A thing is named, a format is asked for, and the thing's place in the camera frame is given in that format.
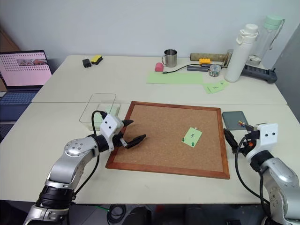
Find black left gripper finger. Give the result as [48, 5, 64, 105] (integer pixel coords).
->
[124, 134, 147, 150]
[120, 119, 135, 129]

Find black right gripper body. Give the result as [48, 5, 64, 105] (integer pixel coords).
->
[243, 125, 261, 151]

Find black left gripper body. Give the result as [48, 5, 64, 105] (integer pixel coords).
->
[112, 127, 128, 149]

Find wood-framed cork board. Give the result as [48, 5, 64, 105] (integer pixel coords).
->
[105, 101, 231, 180]

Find green paper note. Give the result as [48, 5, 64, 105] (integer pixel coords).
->
[181, 127, 203, 148]

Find green note with writing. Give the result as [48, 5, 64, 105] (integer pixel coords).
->
[202, 82, 224, 95]

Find clear plastic container with parts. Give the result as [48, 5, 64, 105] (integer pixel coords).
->
[209, 64, 222, 77]

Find yellow and black object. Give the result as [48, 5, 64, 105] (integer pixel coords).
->
[90, 55, 104, 66]

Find dark grey tray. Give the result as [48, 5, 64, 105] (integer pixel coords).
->
[221, 111, 249, 132]

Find pale green tray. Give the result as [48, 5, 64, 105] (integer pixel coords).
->
[87, 103, 121, 131]

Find black power strip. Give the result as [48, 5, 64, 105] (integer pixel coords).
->
[241, 63, 278, 84]

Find large green paper sheet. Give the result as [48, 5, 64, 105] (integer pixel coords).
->
[146, 71, 204, 85]

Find grey usb hub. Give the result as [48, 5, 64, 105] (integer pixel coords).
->
[186, 65, 210, 72]

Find steel mug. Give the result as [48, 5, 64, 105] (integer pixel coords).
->
[161, 48, 178, 68]

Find metal stand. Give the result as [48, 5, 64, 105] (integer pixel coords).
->
[222, 49, 234, 69]

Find white water bottle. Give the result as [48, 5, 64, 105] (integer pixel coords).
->
[225, 23, 259, 83]

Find clear bottle with green lid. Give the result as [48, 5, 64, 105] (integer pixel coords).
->
[247, 15, 286, 67]

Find open laptop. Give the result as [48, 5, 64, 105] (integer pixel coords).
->
[0, 49, 53, 122]

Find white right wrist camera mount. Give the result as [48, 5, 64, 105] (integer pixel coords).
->
[246, 123, 279, 160]

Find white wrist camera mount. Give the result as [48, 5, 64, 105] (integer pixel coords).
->
[99, 113, 124, 151]
[246, 123, 279, 160]

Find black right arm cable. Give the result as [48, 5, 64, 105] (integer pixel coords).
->
[234, 135, 271, 205]

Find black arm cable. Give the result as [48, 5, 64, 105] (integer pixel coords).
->
[70, 110, 105, 196]
[234, 135, 271, 205]

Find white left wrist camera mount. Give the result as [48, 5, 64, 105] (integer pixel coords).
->
[99, 113, 124, 151]

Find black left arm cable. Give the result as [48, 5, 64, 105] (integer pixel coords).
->
[70, 110, 105, 196]

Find black cable with green plug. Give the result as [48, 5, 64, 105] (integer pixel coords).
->
[162, 65, 191, 75]

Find coiled black cables under table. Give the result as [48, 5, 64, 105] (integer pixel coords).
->
[106, 204, 128, 225]

